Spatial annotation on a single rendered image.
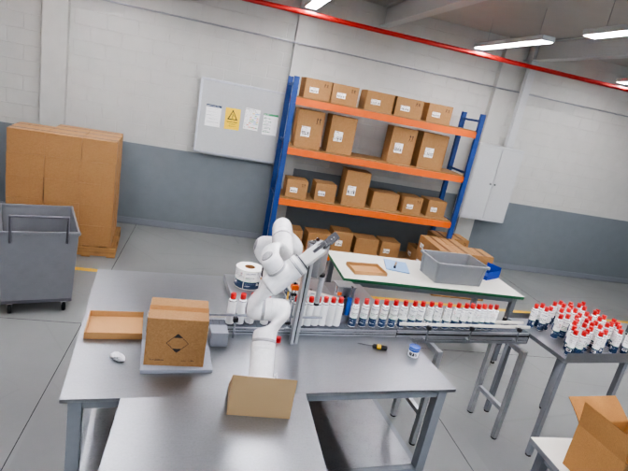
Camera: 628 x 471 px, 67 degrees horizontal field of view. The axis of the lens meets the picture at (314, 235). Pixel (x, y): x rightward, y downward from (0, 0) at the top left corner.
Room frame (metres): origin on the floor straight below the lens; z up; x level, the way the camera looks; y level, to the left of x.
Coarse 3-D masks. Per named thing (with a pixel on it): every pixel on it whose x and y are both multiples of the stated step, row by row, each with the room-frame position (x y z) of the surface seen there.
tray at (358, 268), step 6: (348, 264) 4.39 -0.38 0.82; (354, 264) 4.47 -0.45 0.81; (360, 264) 4.49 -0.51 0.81; (366, 264) 4.51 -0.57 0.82; (372, 264) 4.53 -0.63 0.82; (354, 270) 4.23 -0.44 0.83; (360, 270) 4.34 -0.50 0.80; (366, 270) 4.38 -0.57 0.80; (372, 270) 4.41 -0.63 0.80; (378, 270) 4.45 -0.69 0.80; (384, 270) 4.39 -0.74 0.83; (384, 276) 4.32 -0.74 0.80
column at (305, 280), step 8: (312, 264) 2.66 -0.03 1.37; (304, 280) 2.64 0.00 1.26; (304, 288) 2.65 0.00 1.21; (304, 296) 2.65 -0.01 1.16; (296, 304) 2.67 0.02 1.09; (304, 304) 2.65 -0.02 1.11; (296, 312) 2.64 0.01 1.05; (296, 320) 2.64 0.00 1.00; (296, 328) 2.66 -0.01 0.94; (296, 336) 2.65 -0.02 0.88; (296, 344) 2.66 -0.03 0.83
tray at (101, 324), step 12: (96, 312) 2.52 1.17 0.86; (108, 312) 2.54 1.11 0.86; (120, 312) 2.57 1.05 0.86; (132, 312) 2.59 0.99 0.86; (96, 324) 2.43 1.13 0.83; (108, 324) 2.45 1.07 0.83; (120, 324) 2.48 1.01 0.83; (132, 324) 2.50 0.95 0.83; (84, 336) 2.27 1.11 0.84; (96, 336) 2.29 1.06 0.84; (108, 336) 2.31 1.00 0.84; (120, 336) 2.33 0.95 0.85; (132, 336) 2.35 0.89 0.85
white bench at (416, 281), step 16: (336, 256) 4.64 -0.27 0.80; (352, 256) 4.74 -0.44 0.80; (368, 256) 4.85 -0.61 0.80; (400, 272) 4.53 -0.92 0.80; (416, 272) 4.63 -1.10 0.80; (384, 288) 4.22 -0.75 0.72; (400, 288) 4.26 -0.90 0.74; (416, 288) 4.24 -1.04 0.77; (432, 288) 4.28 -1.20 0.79; (448, 288) 4.34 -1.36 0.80; (464, 288) 4.44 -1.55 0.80; (480, 288) 4.54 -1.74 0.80; (496, 288) 4.63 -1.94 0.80; (512, 304) 4.55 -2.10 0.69; (496, 352) 4.55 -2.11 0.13
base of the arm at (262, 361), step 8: (256, 344) 2.08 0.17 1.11; (264, 344) 2.08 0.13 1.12; (272, 344) 2.10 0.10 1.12; (256, 352) 2.05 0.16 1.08; (264, 352) 2.05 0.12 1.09; (272, 352) 2.07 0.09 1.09; (256, 360) 2.02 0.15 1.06; (264, 360) 2.03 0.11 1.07; (272, 360) 2.05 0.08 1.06; (256, 368) 2.00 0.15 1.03; (264, 368) 2.00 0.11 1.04; (272, 368) 2.03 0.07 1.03; (256, 376) 1.94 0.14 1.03; (264, 376) 1.98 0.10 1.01; (272, 376) 2.01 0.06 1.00
